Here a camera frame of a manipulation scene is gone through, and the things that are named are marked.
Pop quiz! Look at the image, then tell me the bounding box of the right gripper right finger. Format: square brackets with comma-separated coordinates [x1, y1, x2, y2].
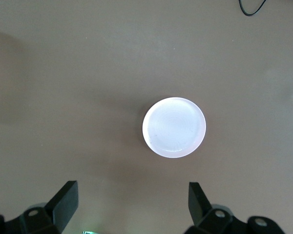
[185, 181, 238, 234]

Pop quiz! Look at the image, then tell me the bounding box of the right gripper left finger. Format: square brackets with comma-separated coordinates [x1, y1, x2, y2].
[19, 180, 79, 234]

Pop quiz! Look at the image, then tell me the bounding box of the black looped cable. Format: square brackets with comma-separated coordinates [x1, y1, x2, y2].
[238, 0, 268, 17]

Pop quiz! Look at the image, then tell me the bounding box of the pink round plate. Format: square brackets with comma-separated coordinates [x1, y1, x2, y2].
[142, 97, 207, 158]

